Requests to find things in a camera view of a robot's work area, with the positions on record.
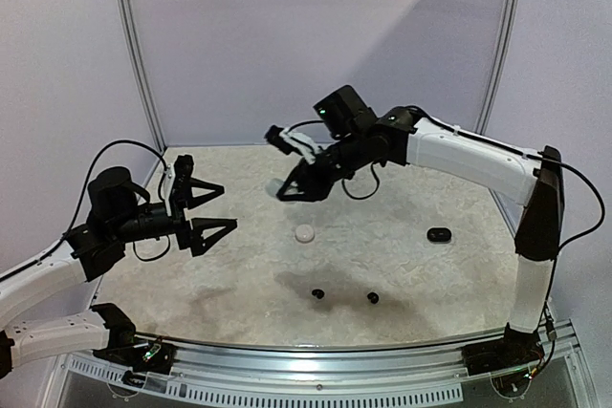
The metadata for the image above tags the black earbud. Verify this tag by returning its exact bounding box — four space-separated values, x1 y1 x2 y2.
311 289 325 300
367 292 380 305

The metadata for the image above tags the white earbud charging case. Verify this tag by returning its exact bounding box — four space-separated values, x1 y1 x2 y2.
265 178 284 199

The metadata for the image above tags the left aluminium frame post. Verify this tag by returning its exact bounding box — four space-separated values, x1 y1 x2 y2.
117 0 167 151

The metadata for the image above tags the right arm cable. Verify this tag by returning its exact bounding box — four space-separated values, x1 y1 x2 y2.
286 104 606 313

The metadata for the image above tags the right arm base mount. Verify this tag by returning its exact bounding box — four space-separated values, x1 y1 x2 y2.
461 328 545 376

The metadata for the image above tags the aluminium frame post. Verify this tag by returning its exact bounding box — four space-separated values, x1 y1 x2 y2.
117 0 167 151
470 0 526 151

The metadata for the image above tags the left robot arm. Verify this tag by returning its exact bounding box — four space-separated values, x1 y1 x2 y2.
1 156 237 376

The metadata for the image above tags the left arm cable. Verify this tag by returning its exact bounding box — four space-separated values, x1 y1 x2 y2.
0 140 171 285

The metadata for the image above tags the aluminium front rail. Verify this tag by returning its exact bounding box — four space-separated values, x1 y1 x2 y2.
45 316 599 402

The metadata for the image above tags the right aluminium frame post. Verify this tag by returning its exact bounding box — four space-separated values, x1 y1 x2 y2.
470 0 526 151

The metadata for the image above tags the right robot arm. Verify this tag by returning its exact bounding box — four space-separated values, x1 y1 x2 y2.
265 85 564 366

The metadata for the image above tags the black earbud charging case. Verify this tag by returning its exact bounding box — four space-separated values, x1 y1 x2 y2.
426 227 452 244

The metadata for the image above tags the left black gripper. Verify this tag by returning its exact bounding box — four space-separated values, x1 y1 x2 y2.
111 178 237 255

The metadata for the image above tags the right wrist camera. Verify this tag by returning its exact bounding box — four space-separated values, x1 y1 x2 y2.
264 125 323 164

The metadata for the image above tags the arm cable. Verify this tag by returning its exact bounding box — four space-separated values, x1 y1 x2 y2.
286 104 606 313
0 140 171 285

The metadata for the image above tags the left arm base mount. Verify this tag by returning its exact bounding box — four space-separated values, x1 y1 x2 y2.
93 332 177 375

